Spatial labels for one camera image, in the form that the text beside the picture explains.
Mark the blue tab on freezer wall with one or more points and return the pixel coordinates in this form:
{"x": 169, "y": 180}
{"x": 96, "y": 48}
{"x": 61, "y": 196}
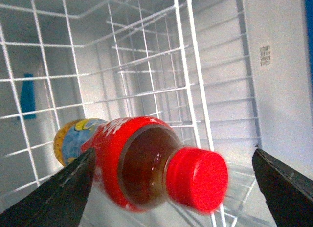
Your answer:
{"x": 27, "y": 98}

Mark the white wire freezer basket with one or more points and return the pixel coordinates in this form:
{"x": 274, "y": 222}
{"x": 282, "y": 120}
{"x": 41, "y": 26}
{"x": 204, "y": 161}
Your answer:
{"x": 186, "y": 62}

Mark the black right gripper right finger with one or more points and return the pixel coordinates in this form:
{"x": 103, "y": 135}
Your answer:
{"x": 288, "y": 193}

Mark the red-capped tea drink bottle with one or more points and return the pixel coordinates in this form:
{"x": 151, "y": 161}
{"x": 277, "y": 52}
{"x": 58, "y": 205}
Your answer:
{"x": 141, "y": 163}

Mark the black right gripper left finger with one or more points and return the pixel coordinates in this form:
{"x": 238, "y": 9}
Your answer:
{"x": 60, "y": 201}

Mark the white chest freezer blue rim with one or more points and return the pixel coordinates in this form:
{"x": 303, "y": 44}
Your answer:
{"x": 280, "y": 38}

